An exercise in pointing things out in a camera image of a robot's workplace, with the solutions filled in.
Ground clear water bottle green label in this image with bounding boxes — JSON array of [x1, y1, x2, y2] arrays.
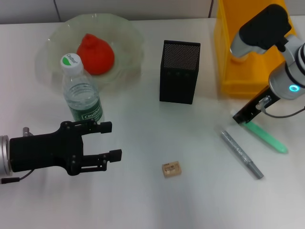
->
[[60, 53, 105, 127]]

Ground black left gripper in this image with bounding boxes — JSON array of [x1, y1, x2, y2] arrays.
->
[[9, 118, 123, 177]]

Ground grey marker pen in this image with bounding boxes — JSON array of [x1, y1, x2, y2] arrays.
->
[[220, 130, 264, 180]]

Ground small tan eraser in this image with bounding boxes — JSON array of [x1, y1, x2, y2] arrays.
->
[[161, 161, 182, 178]]

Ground red-orange toy orange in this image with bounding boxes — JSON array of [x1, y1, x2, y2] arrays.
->
[[76, 33, 115, 76]]

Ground black mesh pen holder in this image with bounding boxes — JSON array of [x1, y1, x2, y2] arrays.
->
[[159, 40, 201, 105]]

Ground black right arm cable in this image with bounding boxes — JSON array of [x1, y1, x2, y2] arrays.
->
[[257, 94, 305, 119]]

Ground pale green glass fruit plate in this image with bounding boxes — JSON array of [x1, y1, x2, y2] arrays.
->
[[35, 13, 145, 93]]

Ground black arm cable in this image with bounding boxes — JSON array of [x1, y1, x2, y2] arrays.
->
[[257, 94, 305, 119], [0, 168, 34, 185]]

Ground mint green pen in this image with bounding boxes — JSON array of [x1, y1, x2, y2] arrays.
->
[[230, 109, 288, 155]]

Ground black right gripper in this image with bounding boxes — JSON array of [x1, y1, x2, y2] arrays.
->
[[232, 85, 281, 125]]

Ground yellow plastic bin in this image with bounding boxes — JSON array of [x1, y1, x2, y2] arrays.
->
[[213, 0, 298, 99]]

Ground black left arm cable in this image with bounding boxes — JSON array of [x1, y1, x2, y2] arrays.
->
[[0, 168, 34, 185]]

